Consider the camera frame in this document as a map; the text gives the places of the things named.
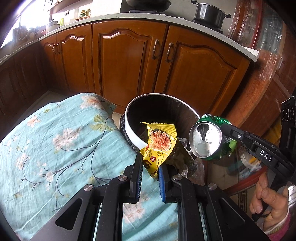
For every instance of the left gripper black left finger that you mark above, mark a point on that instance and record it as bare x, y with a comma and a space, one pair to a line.
96, 213

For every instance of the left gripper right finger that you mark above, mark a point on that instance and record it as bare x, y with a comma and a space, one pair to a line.
205, 212

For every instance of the teal floral tablecloth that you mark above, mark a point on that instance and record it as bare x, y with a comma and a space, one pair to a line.
49, 156

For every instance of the wooden kitchen cabinets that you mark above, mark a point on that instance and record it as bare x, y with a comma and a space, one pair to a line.
114, 59

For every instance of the black cooking pot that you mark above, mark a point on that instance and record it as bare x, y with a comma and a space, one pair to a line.
209, 14

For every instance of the person's right hand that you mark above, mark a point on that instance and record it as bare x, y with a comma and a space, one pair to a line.
277, 202

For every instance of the knife block with utensils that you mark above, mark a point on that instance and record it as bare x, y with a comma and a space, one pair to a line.
21, 34

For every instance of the black frying pan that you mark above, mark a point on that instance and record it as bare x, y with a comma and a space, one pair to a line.
149, 5

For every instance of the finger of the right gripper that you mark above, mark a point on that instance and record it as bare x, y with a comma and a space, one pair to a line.
261, 149

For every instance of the white round trash bin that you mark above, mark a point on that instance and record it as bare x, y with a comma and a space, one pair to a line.
155, 108

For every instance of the grey kitchen countertop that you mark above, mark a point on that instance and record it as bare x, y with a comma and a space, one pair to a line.
251, 54

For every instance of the metal cabinet door handle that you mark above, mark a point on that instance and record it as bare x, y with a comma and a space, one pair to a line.
154, 49
168, 52

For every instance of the wooden side cabinet plastic wrapped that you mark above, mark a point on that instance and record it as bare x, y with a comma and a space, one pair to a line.
256, 104

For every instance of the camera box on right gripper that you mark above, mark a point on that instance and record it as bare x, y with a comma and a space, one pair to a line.
287, 138

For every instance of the crushed green soda can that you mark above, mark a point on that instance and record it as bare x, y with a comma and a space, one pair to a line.
207, 141

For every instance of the yellow snack wrapper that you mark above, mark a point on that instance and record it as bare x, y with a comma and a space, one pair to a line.
162, 139

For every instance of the pink sleeve forearm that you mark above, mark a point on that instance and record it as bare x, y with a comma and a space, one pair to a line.
278, 231

